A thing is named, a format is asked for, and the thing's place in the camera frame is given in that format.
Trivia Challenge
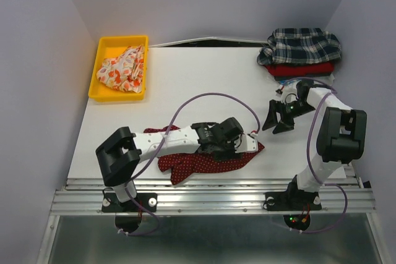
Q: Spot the yellow plastic bin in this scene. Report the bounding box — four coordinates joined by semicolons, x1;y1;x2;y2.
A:
88;35;149;102

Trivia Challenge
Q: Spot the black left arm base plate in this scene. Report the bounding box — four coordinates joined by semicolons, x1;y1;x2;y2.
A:
101;192;158;213

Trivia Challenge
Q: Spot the folded red skirt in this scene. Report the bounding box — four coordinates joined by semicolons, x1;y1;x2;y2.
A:
265;62;334;81

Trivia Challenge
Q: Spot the aluminium table frame rail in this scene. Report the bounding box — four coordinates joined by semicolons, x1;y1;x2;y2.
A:
49;90;377;216

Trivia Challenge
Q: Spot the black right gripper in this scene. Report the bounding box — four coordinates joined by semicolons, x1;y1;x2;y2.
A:
261;98;315;134

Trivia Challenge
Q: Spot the orange floral white skirt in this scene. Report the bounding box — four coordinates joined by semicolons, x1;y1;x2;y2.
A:
96;45;145;93

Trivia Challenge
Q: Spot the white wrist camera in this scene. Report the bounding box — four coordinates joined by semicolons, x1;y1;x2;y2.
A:
235;134;258;153
275;85;298;102

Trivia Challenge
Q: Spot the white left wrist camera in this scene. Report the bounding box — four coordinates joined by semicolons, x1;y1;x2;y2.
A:
235;134;258;153

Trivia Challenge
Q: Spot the white blue patterned skirt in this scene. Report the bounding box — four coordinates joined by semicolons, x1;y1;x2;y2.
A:
265;74;335;89

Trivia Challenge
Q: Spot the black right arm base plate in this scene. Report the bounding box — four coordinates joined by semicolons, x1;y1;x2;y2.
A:
264;191;322;211

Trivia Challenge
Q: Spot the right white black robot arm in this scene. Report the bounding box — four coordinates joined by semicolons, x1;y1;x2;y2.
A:
262;78;367;211

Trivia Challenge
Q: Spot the dark red polka dot skirt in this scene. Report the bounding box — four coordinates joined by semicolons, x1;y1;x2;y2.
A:
157;142;265;185

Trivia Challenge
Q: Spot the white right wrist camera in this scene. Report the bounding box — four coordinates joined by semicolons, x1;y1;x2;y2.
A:
275;85;298;102

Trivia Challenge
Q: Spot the navy white plaid skirt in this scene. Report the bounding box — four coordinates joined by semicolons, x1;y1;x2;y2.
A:
257;28;342;66

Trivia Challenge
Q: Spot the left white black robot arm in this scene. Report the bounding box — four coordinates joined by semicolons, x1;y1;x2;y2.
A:
95;117;256;211

